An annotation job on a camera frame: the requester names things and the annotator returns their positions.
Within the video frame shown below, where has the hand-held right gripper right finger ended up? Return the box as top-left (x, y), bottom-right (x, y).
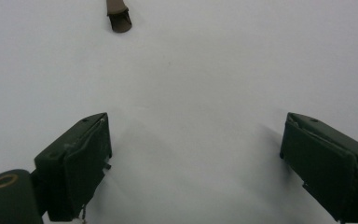
top-left (279, 112), bottom-right (358, 224)

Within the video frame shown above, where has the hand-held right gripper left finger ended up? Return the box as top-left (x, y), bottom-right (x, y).
top-left (31, 112), bottom-right (113, 223)

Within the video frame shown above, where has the brown tool with dark tip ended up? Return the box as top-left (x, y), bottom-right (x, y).
top-left (105, 0), bottom-right (133, 34)

